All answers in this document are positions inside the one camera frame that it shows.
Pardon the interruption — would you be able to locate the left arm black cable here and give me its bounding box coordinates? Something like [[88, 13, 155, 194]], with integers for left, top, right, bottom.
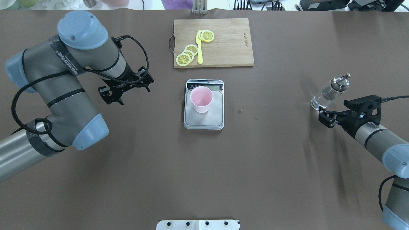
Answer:
[[11, 35, 150, 135]]

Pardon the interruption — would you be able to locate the purple cloth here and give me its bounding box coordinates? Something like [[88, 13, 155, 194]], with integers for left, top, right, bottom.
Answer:
[[162, 0, 193, 10]]

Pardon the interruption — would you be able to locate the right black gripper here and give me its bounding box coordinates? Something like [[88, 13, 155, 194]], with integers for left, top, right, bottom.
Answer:
[[318, 107, 368, 139]]

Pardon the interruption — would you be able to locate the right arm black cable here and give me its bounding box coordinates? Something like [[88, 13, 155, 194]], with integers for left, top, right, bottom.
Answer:
[[382, 95, 409, 103]]

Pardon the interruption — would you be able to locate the wooden cutting board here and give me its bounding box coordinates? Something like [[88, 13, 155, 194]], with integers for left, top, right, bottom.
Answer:
[[174, 18, 254, 68]]

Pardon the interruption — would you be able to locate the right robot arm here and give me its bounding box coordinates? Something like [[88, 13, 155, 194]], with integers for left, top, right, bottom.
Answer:
[[319, 104, 409, 230]]

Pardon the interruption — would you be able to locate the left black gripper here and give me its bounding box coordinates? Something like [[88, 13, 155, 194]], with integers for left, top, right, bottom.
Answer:
[[98, 66, 154, 106]]

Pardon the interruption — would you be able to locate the pink bowl with ice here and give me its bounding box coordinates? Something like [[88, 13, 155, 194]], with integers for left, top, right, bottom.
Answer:
[[101, 0, 129, 6]]

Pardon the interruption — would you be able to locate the silver kitchen scale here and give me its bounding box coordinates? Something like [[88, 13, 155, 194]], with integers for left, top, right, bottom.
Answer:
[[183, 79, 224, 130]]

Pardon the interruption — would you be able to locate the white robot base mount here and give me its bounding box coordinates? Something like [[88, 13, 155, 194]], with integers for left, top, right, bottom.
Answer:
[[156, 219, 241, 230]]

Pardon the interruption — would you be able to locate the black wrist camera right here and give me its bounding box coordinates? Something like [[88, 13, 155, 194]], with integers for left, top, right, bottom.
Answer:
[[343, 95, 382, 127]]

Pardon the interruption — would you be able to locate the lemon slice toy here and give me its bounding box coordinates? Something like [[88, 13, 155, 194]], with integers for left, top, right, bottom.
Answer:
[[181, 50, 195, 61], [184, 44, 198, 55], [199, 30, 215, 42], [175, 53, 192, 67]]

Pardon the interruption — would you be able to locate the pink plastic cup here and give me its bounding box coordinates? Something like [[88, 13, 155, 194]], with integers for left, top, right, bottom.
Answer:
[[190, 86, 213, 113]]

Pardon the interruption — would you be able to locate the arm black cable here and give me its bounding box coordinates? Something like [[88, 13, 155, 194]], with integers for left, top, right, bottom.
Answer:
[[11, 35, 150, 135], [382, 95, 409, 103]]

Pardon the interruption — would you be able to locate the yellow plastic knife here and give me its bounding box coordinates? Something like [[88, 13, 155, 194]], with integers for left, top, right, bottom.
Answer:
[[195, 30, 203, 65]]

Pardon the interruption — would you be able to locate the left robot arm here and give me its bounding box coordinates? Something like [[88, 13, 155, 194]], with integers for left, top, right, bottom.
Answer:
[[1, 10, 154, 181]]

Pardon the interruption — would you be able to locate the aluminium frame post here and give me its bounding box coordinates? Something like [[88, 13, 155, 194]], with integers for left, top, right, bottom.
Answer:
[[192, 0, 208, 15]]

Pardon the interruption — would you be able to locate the clear glass sauce bottle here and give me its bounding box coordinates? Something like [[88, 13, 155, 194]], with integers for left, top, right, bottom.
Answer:
[[311, 73, 351, 111]]

